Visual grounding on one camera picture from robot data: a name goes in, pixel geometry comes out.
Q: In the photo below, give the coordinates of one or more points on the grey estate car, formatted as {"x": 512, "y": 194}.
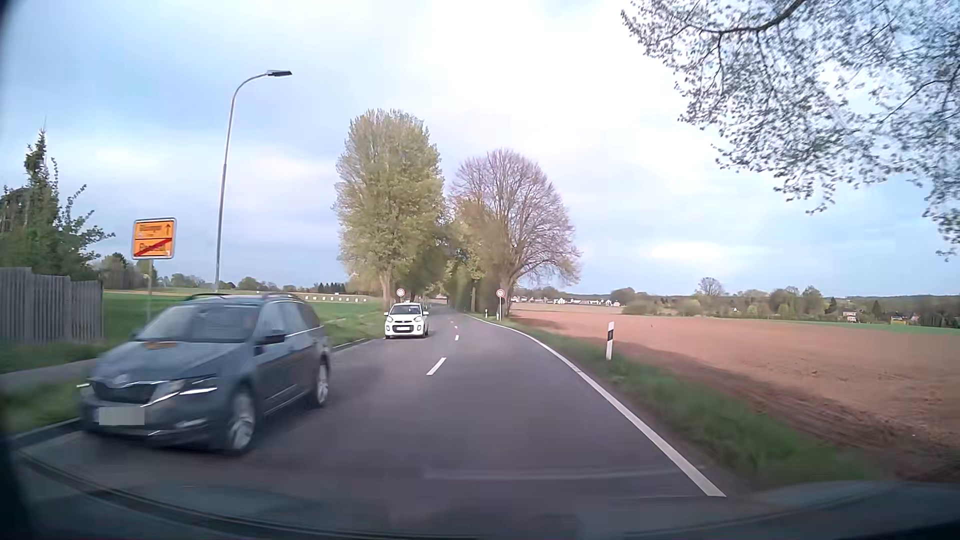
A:
{"x": 217, "y": 367}

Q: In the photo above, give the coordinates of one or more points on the car's own bonnet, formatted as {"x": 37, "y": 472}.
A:
{"x": 480, "y": 517}

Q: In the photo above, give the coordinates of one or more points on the conifer trees behind fence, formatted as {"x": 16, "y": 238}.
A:
{"x": 45, "y": 217}

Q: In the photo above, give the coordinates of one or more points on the white small car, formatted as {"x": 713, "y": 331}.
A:
{"x": 406, "y": 320}

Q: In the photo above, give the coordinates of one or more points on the road markings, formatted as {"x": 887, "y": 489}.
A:
{"x": 637, "y": 424}

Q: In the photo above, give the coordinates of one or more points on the grey lamp post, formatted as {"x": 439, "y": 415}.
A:
{"x": 223, "y": 187}

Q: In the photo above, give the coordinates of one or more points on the tall green-leaved tree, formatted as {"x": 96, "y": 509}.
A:
{"x": 388, "y": 195}

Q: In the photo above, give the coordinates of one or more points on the bare broad tree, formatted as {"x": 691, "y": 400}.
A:
{"x": 514, "y": 217}

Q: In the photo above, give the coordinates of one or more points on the distant row of houses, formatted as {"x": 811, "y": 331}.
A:
{"x": 566, "y": 301}

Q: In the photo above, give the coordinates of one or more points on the white black marker post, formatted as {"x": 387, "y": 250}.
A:
{"x": 610, "y": 339}

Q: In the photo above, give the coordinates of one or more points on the grey asphalt road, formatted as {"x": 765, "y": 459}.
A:
{"x": 480, "y": 420}

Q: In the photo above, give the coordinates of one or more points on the yellow town exit sign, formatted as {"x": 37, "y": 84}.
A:
{"x": 154, "y": 238}

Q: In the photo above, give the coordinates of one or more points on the grey wooden fence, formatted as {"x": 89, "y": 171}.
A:
{"x": 45, "y": 307}

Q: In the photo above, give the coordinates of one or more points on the grass verge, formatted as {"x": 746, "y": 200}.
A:
{"x": 675, "y": 405}

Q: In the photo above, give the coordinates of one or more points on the distant tree line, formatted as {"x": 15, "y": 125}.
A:
{"x": 187, "y": 279}

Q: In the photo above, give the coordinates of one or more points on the overhanging tree branches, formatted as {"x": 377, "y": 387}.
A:
{"x": 825, "y": 97}

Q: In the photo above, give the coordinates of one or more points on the distant row of trees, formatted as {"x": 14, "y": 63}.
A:
{"x": 787, "y": 304}

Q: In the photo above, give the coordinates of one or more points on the brown ploughed field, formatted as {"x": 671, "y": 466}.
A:
{"x": 787, "y": 367}

